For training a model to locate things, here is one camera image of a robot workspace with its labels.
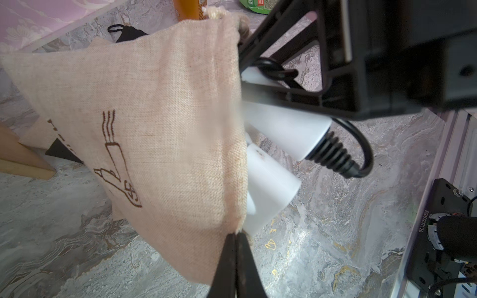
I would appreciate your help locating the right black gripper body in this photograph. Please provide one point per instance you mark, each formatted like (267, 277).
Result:
(397, 57)

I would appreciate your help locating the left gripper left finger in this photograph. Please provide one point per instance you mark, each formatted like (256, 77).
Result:
(224, 282)

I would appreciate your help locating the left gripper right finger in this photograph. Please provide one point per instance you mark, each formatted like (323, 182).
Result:
(248, 282)

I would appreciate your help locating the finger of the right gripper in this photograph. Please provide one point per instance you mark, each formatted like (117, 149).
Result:
(283, 56)

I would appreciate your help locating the white hair dryer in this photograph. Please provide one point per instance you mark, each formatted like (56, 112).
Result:
(301, 135)

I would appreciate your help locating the beige linen drawstring bag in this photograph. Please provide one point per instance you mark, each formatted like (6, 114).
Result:
(177, 168)

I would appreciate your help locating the green snack packet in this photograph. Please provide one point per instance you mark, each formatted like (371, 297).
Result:
(259, 6)

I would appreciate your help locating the orange drink can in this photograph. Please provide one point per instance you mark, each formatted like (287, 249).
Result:
(190, 9)

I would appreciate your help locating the beige pouch under black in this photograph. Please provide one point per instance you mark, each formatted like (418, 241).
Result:
(43, 133)

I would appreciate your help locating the wooden two-tier shelf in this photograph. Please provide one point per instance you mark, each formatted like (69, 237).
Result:
(19, 160)

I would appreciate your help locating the aluminium front rail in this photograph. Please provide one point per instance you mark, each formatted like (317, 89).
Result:
(456, 162)

